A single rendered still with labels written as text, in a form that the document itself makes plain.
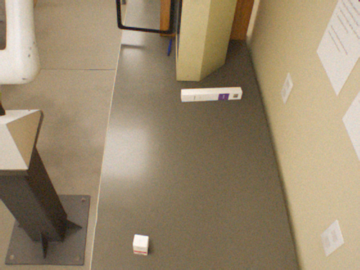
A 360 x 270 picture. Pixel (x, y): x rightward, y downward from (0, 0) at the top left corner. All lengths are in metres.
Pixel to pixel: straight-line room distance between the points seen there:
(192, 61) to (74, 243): 1.32
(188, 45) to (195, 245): 0.84
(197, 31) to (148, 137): 0.50
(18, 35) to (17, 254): 1.42
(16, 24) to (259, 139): 1.06
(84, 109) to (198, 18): 1.64
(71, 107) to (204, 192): 1.83
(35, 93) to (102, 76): 0.61
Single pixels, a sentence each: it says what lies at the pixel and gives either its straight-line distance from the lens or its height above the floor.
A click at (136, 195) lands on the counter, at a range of 1.27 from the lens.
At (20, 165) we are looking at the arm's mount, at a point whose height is 0.97.
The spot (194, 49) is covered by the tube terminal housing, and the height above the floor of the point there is 1.13.
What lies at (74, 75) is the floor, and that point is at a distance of 3.18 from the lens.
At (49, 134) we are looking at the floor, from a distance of 2.75.
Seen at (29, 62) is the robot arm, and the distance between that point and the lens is 1.32.
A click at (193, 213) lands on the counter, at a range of 1.25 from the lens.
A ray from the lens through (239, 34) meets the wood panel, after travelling 1.98.
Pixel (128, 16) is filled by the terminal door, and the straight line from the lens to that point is 1.86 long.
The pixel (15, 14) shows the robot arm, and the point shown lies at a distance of 1.35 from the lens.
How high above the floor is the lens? 2.06
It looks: 51 degrees down
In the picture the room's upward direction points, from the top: 6 degrees clockwise
